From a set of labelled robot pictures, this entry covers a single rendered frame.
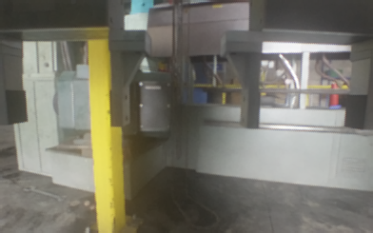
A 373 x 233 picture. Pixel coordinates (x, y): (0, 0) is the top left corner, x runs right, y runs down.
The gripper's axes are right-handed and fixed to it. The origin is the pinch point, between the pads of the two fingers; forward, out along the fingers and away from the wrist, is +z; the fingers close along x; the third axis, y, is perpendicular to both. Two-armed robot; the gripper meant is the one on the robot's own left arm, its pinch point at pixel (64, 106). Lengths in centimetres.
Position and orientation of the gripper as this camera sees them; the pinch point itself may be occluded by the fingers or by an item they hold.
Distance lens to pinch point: 25.3
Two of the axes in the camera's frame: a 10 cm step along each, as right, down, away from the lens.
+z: -0.1, 9.9, 1.2
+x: -10.0, -0.1, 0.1
